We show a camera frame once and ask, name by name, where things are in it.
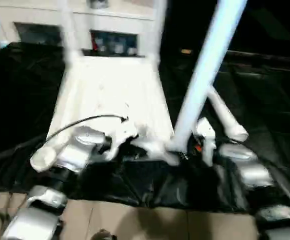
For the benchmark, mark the dark patterned jar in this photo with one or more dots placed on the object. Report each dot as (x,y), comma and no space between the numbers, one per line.
(99,3)

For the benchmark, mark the black plastic mat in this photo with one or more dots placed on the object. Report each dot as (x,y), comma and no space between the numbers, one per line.
(265,105)

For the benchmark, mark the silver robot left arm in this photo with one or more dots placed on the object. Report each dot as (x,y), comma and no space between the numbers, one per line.
(75,155)

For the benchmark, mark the white plastic table top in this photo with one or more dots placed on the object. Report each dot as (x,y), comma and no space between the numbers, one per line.
(110,95)

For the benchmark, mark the small brown cardboard piece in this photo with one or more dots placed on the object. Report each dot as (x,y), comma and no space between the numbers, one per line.
(186,51)

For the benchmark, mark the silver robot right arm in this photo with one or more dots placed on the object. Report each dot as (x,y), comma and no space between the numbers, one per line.
(250,170)

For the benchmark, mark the white plastic table leg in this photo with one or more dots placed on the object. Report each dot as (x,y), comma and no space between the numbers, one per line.
(70,30)
(155,30)
(225,115)
(207,60)

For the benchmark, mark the white glass-door cabinet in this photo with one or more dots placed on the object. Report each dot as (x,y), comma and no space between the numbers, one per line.
(50,20)

